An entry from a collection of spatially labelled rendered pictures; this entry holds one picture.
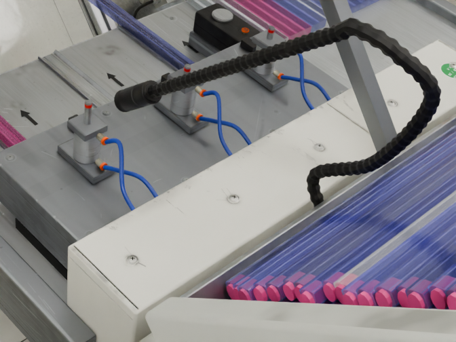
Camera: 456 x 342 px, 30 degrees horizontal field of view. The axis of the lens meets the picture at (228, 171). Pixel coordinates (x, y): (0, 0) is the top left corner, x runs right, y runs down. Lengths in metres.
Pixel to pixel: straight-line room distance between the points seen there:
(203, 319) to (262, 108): 0.38
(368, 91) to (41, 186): 0.28
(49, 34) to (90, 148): 1.39
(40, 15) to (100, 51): 1.13
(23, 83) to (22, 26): 1.15
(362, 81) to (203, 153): 0.16
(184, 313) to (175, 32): 0.57
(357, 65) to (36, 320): 0.33
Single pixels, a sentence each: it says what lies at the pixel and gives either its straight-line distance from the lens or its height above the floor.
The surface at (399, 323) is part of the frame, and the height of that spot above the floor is 1.58.
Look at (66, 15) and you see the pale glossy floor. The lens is 2.12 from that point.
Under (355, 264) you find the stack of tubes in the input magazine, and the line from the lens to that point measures 0.49.
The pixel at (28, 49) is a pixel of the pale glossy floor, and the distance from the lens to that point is 2.06.
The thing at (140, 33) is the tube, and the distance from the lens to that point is 0.98.
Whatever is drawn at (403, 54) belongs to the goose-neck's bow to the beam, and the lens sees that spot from 0.47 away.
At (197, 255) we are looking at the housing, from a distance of 0.65.
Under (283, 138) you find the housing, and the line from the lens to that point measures 0.76.
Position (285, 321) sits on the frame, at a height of 1.52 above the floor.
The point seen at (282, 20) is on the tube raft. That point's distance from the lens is 1.04.
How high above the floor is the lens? 1.83
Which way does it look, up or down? 53 degrees down
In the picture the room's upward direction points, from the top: 81 degrees clockwise
